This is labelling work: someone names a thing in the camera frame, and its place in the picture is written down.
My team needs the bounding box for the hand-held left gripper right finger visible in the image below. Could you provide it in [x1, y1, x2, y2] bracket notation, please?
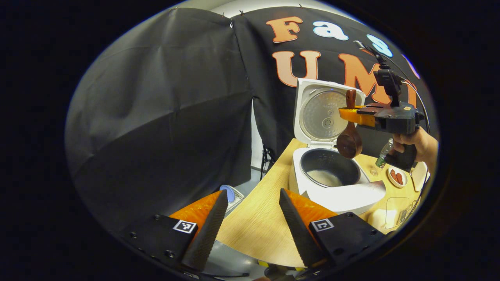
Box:
[279, 188, 387, 270]

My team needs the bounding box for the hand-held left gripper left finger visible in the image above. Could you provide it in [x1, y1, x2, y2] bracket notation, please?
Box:
[117, 189, 229, 272]

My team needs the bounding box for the brown wooden spoon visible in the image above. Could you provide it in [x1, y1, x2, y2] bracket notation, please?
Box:
[336, 89, 363, 159]

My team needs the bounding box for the white rice cooker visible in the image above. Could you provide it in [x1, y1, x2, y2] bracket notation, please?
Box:
[289, 78, 387, 215]

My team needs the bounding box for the white rice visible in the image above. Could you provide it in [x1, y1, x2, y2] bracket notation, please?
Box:
[317, 170, 344, 187]

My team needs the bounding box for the clear plastic water bottle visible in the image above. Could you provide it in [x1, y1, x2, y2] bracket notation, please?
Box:
[369, 137, 394, 177]

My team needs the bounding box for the blue lid plastic box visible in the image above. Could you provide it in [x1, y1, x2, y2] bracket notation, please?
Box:
[219, 185, 245, 214]

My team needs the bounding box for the white oval plate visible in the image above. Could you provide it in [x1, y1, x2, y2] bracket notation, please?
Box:
[387, 166, 409, 189]

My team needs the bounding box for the white toaster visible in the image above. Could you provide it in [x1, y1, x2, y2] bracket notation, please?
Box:
[410, 161, 430, 192]

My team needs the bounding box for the black tripod stand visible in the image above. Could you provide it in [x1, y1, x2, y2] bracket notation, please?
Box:
[260, 145, 276, 181]

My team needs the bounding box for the clear glass dish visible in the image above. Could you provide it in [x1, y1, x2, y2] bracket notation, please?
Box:
[367, 196, 416, 233]

